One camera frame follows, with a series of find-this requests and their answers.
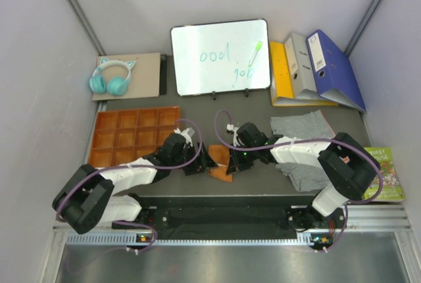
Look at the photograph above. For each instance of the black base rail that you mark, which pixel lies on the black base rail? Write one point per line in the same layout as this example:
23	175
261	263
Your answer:
244	217

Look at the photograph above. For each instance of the orange underwear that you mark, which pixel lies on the orange underwear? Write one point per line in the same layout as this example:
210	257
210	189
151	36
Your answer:
220	154

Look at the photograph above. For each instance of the blue binder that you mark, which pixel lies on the blue binder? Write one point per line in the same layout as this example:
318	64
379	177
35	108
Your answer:
333	74

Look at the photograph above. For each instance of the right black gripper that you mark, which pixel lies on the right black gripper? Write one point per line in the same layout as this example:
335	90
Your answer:
236	164

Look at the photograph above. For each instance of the grey binder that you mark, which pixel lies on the grey binder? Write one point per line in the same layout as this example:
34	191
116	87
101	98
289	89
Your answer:
300	69

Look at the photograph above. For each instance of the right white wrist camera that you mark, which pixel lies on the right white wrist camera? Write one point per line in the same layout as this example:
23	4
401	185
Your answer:
232	130

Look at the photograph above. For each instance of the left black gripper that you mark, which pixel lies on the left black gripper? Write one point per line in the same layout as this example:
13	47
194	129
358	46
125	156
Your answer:
199	166

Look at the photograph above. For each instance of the yellow binder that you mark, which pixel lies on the yellow binder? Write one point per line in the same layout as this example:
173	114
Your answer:
281	90

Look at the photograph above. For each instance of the grey cable duct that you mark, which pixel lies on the grey cable duct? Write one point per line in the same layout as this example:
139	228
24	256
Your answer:
136	239

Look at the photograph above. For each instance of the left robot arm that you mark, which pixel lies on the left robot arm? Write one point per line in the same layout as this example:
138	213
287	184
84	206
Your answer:
91	196

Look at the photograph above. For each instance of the beige board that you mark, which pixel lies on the beige board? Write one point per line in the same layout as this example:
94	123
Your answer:
141	72

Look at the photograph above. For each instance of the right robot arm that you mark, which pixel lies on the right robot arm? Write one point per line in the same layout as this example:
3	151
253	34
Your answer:
349	168

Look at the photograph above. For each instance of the green treehouse book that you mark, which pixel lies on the green treehouse book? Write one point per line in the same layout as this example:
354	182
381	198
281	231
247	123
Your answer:
392	190

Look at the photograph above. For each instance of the grey striped underwear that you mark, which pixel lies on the grey striped underwear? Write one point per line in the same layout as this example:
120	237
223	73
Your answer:
305	178

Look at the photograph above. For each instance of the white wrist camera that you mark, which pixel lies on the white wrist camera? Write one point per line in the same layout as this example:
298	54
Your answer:
232	130
187	134

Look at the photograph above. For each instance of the orange compartment tray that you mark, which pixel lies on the orange compartment tray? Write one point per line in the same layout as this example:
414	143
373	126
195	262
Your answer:
122	136

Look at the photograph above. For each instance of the whiteboard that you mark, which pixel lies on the whiteboard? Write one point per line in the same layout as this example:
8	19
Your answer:
214	58

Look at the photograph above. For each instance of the teal cat-ear headphones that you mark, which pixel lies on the teal cat-ear headphones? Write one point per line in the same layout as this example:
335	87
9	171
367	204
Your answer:
116	86

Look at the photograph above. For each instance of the green marker pen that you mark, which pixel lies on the green marker pen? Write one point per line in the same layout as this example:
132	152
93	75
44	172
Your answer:
255	52

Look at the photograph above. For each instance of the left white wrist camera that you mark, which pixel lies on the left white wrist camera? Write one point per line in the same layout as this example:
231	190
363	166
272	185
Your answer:
187	134

